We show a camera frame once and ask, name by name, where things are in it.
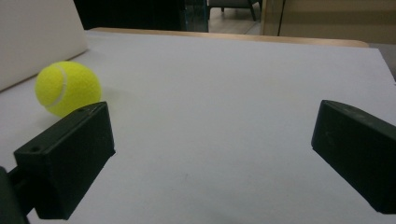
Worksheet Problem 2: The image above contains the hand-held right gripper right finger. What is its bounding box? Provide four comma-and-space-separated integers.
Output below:
310, 99, 396, 215

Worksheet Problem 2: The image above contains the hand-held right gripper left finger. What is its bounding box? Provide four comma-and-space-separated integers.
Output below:
13, 101, 117, 220

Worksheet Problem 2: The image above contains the yellow tennis ball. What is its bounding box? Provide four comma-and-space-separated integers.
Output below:
34, 61, 103, 119

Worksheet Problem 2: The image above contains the white box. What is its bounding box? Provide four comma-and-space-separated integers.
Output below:
0, 0, 90, 92

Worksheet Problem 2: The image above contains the beige cabinet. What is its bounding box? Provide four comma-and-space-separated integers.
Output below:
261, 0, 396, 45

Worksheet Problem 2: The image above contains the dark cabinet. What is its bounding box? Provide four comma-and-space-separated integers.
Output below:
73, 0, 209, 34

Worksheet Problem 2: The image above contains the dark chair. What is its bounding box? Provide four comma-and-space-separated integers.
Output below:
207, 0, 263, 22

